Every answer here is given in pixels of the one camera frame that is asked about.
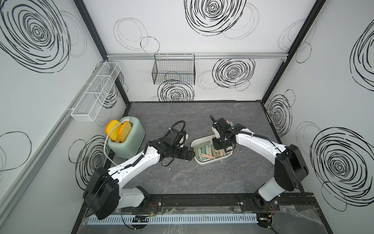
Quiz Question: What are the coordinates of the white plastic storage box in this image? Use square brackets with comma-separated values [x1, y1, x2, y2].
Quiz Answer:
[191, 135, 232, 166]

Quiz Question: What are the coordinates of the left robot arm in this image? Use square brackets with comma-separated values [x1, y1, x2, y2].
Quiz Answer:
[83, 129, 195, 220]

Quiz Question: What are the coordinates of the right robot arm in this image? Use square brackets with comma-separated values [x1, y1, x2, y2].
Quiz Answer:
[209, 115, 309, 210]

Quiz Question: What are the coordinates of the green toaster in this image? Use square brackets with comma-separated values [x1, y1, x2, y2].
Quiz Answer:
[105, 117, 146, 159]

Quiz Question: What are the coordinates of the orange toast slice right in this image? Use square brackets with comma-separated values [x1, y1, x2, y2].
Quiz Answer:
[119, 121, 132, 143]

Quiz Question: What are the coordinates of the orange toast slice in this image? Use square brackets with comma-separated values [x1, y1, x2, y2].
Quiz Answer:
[105, 120, 122, 142]
[119, 121, 132, 143]

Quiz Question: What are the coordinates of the orange toast slice left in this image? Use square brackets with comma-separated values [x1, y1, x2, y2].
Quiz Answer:
[105, 120, 122, 142]

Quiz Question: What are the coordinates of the white toaster cable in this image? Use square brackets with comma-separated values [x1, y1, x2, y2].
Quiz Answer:
[103, 117, 131, 167]

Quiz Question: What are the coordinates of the black wire basket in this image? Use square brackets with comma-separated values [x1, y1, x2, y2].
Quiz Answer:
[152, 53, 196, 85]

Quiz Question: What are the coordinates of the grey slotted cable duct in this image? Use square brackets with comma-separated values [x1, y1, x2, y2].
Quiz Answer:
[87, 214, 258, 225]

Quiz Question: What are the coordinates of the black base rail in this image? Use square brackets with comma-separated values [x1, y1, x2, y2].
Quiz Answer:
[83, 192, 318, 212]

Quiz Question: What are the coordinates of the white wire shelf basket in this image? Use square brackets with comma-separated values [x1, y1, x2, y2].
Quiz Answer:
[71, 61, 121, 122]

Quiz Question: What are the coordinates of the aluminium wall rail left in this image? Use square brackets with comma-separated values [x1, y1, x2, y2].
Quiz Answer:
[1, 59, 108, 226]

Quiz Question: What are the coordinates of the aluminium wall rail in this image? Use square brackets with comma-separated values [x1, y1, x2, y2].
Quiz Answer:
[1, 59, 108, 226]
[107, 52, 288, 60]

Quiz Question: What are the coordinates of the aluminium wall rail back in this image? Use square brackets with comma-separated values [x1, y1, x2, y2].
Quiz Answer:
[107, 52, 288, 60]

